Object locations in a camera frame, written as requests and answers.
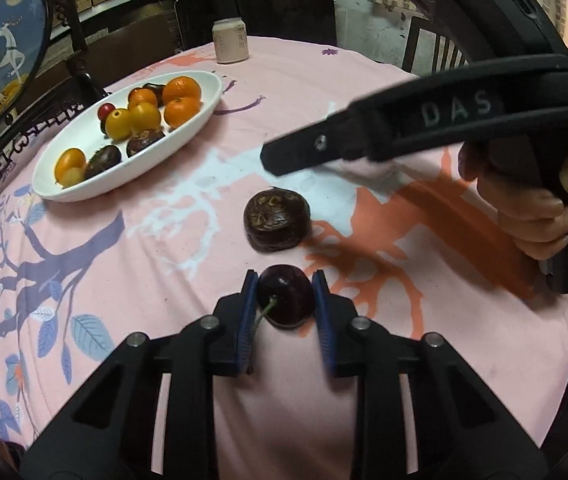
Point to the dark wrinkled fruit rear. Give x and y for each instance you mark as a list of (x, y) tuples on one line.
[(104, 159)]

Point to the dark wooden chair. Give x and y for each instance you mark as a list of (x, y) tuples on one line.
[(428, 51)]

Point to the large orange tomato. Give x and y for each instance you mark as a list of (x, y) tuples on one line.
[(73, 157)]

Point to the large orange mandarin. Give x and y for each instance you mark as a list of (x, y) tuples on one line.
[(181, 87)]

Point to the dark cherry with stem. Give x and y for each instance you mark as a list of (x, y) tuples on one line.
[(285, 297)]

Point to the small white can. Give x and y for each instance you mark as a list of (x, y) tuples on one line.
[(230, 40)]

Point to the left tan longan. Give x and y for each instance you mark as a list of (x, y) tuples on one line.
[(72, 176)]

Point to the person's right hand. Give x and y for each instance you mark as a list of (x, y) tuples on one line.
[(535, 218)]

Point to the orange yellow tomato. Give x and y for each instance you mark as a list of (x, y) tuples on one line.
[(118, 125)]

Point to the dark wrinkled passion fruit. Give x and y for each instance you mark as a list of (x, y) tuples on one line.
[(276, 219)]

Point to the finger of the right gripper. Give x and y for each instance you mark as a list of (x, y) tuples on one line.
[(497, 106)]

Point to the white oval plate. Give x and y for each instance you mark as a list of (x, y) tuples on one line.
[(86, 132)]

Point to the black carved screen stand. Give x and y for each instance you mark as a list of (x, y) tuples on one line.
[(42, 105)]

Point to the pink floral tablecloth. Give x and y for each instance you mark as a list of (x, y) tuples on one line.
[(412, 244)]

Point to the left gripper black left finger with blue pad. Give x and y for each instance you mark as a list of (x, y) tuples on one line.
[(106, 430)]

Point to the dark wrinkled fruit middle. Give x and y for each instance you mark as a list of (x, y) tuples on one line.
[(143, 139)]

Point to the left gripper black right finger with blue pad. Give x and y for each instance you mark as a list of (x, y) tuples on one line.
[(422, 411)]

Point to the small kumquat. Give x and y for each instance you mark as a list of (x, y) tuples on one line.
[(180, 110), (142, 95)]

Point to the red tomato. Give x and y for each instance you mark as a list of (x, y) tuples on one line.
[(104, 111)]

